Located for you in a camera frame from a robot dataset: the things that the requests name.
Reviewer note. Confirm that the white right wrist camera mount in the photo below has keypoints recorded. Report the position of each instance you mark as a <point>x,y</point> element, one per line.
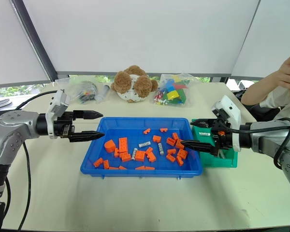
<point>229,106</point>

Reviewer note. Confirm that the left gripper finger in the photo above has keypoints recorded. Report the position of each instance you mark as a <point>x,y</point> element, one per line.
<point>87,114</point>
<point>87,135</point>

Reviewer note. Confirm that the blue plastic tray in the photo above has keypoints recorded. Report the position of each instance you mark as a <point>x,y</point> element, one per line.
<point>125,125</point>

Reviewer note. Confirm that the long orange building block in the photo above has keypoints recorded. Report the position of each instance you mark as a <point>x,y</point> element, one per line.
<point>122,145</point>

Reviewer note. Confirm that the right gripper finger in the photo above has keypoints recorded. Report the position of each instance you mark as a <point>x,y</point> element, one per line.
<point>200,145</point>
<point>204,124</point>

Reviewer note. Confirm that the grey window frame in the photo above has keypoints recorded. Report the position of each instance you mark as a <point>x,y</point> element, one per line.
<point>33,41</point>

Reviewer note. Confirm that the person's white shirt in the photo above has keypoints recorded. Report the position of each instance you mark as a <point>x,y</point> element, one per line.
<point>280,101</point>

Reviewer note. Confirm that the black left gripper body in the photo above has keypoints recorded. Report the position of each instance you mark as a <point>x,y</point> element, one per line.
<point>62,125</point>

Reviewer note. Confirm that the clear bag of small parts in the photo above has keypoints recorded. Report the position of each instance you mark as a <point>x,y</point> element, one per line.
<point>83,93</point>

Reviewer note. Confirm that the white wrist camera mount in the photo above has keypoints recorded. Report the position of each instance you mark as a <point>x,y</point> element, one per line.
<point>229,106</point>
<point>56,104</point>

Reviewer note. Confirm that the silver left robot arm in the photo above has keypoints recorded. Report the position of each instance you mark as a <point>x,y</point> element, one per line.
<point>14,125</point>

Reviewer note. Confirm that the dark flat object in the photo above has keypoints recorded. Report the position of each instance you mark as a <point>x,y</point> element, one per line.
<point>1,102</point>

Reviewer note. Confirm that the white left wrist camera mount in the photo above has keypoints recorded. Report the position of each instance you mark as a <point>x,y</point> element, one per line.
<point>56,104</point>

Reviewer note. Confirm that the brown and white teddy bear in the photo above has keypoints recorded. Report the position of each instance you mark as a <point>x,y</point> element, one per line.
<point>125,81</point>

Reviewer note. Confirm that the green plastic box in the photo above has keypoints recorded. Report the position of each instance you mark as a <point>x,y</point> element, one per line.
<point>220,162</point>

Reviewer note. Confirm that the clear bag of coloured blocks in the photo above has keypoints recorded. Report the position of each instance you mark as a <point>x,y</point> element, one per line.
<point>174,91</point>

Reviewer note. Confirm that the rounded orange building block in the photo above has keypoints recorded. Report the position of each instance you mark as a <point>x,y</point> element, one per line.
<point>109,146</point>

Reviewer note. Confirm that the small orange building block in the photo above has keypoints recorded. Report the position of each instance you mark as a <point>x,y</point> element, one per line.
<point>116,153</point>
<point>178,145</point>
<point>171,151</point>
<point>149,168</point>
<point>182,153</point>
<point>151,157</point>
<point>122,167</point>
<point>180,161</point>
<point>156,139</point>
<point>170,141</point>
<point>140,168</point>
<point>170,157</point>
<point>175,136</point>
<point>113,168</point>
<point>125,156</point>
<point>163,129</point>
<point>149,150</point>
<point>106,164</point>
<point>140,155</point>
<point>147,131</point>
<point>98,162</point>

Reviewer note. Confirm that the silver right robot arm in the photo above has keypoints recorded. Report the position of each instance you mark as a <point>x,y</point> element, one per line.
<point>263,137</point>

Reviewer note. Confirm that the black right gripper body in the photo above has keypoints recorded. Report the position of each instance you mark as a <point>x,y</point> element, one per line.
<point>221,139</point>

